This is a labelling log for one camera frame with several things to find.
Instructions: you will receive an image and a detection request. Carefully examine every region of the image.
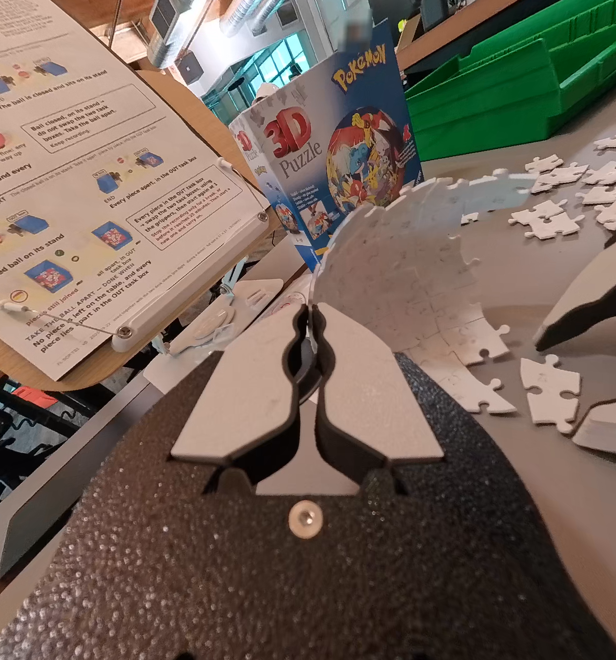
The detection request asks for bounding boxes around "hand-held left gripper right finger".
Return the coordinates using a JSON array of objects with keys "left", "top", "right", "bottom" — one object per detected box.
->
[{"left": 313, "top": 303, "right": 445, "bottom": 461}]

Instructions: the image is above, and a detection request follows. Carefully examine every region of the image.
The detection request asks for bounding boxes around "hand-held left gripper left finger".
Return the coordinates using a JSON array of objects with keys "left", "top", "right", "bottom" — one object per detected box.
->
[{"left": 170, "top": 304, "right": 309, "bottom": 462}]

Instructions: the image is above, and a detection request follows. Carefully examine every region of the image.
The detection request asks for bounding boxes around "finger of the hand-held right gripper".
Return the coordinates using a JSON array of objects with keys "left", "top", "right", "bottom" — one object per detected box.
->
[
  {"left": 534, "top": 227, "right": 616, "bottom": 354},
  {"left": 571, "top": 389, "right": 616, "bottom": 457}
]

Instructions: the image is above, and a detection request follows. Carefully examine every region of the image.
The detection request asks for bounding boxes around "white puzzle piece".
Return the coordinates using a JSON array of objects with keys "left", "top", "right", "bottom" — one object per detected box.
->
[{"left": 519, "top": 355, "right": 582, "bottom": 435}]

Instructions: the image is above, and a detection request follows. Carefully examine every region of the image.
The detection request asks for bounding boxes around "partly built puzzle ball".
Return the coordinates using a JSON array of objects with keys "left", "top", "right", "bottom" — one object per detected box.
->
[{"left": 310, "top": 173, "right": 538, "bottom": 416}]

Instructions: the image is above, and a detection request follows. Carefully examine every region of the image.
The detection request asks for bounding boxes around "pile of white puzzle pieces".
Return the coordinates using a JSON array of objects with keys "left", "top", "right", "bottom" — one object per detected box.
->
[{"left": 460, "top": 111, "right": 616, "bottom": 240}]

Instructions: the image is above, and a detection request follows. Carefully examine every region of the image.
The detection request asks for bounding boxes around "blue puzzle box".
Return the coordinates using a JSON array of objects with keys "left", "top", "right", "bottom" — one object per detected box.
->
[{"left": 229, "top": 22, "right": 423, "bottom": 271}]

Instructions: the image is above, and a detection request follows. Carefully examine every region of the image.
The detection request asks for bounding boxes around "task instruction sheet on board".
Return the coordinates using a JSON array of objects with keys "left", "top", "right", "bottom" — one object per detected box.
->
[{"left": 0, "top": 67, "right": 283, "bottom": 393}]

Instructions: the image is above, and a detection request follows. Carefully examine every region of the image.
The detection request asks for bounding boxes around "green plastic bin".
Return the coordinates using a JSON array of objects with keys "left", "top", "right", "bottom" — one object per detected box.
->
[{"left": 405, "top": 0, "right": 616, "bottom": 163}]

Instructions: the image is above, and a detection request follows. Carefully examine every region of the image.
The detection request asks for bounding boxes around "laminated instruction sheet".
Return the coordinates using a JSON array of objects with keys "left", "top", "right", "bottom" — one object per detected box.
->
[{"left": 0, "top": 0, "right": 270, "bottom": 369}]

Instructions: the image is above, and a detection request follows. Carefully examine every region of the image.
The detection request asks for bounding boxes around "black wall speaker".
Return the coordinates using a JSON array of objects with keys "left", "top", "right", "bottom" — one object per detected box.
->
[{"left": 176, "top": 52, "right": 204, "bottom": 84}]

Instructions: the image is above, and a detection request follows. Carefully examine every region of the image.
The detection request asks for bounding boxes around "metal ventilation duct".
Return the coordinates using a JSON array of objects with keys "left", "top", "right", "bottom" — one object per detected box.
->
[{"left": 148, "top": 0, "right": 267, "bottom": 68}]

